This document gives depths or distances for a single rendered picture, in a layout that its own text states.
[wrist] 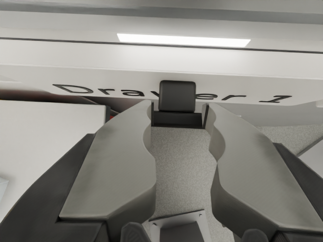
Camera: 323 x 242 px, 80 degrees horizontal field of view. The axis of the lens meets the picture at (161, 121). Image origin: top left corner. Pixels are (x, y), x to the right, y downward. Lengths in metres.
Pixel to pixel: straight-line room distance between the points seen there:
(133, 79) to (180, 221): 1.03
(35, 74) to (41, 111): 0.17
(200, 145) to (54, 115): 0.85
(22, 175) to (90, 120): 0.13
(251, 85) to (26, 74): 0.18
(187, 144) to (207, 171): 0.18
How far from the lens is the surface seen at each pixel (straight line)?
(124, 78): 0.16
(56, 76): 0.18
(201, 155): 1.08
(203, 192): 1.12
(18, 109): 0.37
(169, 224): 1.14
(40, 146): 0.35
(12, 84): 0.35
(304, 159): 1.26
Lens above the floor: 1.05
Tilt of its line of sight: 86 degrees down
